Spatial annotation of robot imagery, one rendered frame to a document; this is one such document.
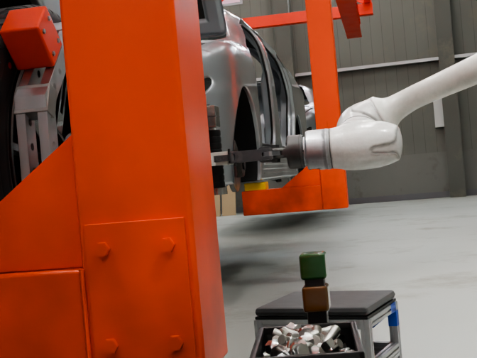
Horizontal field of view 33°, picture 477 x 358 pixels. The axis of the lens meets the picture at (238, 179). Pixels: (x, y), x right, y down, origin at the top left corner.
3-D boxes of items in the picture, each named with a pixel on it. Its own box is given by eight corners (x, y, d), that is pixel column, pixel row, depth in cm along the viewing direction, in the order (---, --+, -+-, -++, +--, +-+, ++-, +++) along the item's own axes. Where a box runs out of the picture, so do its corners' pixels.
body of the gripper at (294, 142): (304, 167, 177) (262, 171, 179) (308, 167, 185) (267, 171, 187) (302, 133, 177) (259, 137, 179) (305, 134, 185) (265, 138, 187)
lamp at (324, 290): (305, 308, 129) (303, 283, 129) (331, 307, 128) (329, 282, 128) (303, 313, 125) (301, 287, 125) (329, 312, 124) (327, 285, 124)
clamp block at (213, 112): (182, 131, 189) (180, 109, 189) (221, 128, 187) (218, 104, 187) (177, 131, 184) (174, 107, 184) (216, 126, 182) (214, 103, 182)
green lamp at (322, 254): (303, 277, 129) (300, 251, 129) (328, 275, 128) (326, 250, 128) (300, 280, 125) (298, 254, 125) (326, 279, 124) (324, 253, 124)
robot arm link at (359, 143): (332, 178, 177) (334, 162, 189) (405, 172, 174) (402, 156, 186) (327, 130, 174) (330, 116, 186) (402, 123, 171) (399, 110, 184)
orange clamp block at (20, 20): (25, 48, 157) (8, 9, 150) (64, 44, 155) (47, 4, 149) (16, 71, 152) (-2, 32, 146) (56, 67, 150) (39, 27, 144)
